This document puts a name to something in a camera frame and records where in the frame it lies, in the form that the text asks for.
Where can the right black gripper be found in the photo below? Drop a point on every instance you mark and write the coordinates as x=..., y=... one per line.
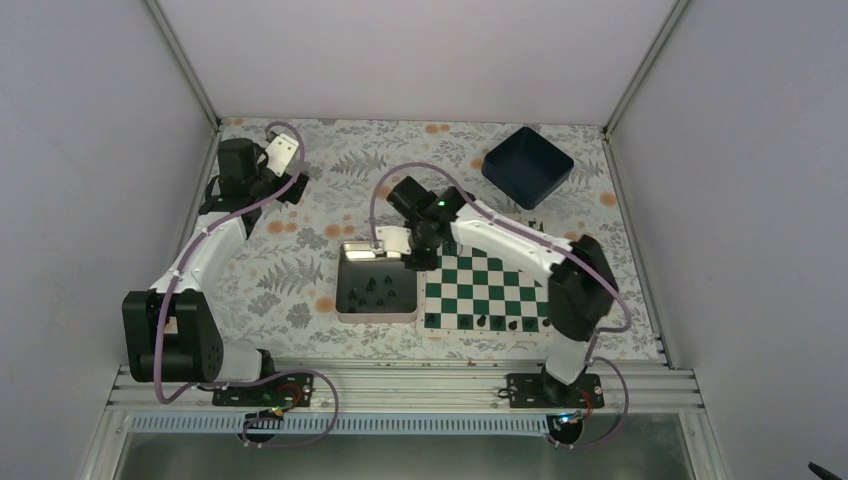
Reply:
x=427, y=262

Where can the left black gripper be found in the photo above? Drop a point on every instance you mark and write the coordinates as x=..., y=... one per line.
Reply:
x=294, y=196

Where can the metal tin of chess pieces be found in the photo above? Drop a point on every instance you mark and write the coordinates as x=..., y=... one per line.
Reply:
x=375, y=288

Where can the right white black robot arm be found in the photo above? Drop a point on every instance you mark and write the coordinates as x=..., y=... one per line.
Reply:
x=578, y=279

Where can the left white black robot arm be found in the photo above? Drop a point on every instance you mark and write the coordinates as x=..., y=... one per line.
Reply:
x=170, y=331

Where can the green white chess board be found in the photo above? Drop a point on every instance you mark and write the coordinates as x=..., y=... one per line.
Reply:
x=472, y=283

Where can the dark blue square bin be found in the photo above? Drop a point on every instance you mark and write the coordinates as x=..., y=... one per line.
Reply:
x=527, y=167

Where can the floral patterned table mat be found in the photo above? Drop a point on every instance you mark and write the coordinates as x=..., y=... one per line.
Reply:
x=278, y=290

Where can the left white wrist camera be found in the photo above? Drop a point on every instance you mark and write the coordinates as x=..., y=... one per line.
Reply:
x=280, y=151

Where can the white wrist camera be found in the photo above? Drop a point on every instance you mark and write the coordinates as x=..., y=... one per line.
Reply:
x=280, y=151
x=392, y=240

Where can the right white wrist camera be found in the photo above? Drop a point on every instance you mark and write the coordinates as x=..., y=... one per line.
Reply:
x=392, y=240

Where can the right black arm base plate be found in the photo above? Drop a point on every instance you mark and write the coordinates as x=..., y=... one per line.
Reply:
x=540, y=391

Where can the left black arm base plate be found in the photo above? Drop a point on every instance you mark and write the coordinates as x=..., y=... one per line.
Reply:
x=285, y=392

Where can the aluminium front rail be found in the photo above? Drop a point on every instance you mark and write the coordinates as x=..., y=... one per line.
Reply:
x=466, y=387

